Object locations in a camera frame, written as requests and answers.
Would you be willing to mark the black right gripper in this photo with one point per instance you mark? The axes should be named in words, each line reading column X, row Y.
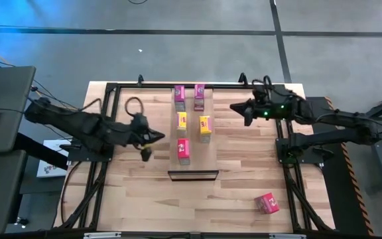
column 257, row 109

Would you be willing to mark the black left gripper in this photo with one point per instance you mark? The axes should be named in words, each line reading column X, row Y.
column 140, row 132

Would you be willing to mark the yellow cereal box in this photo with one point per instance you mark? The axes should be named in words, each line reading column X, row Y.
column 181, row 121
column 205, row 126

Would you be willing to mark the red cereal box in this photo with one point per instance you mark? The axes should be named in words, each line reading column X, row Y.
column 183, row 149
column 268, row 203

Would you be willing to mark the purple cereal box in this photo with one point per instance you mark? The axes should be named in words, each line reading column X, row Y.
column 199, row 93
column 179, row 94

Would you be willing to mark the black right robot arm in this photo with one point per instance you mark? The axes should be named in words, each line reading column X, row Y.
column 343, row 119

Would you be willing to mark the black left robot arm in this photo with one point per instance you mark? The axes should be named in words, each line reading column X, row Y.
column 88, row 127

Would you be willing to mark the black table clamp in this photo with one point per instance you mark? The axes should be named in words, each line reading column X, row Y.
column 140, row 79
column 243, row 79

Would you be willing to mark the white printed box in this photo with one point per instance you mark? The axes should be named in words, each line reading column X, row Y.
column 50, row 169

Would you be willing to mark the black mat with orange stripes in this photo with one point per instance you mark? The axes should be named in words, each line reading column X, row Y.
column 340, row 199

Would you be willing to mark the grey desk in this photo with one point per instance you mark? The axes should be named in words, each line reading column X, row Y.
column 7, row 199
column 8, row 93

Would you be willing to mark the shiny desk caster wheel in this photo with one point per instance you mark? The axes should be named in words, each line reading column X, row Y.
column 21, row 221

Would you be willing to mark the wooden shelf with black frame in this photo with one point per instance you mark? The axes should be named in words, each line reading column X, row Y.
column 194, row 162

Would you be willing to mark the black metal table frame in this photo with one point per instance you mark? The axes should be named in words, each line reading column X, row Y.
column 158, row 85

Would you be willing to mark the silver metal bracket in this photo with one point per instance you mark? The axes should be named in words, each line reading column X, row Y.
column 287, row 236
column 102, row 235

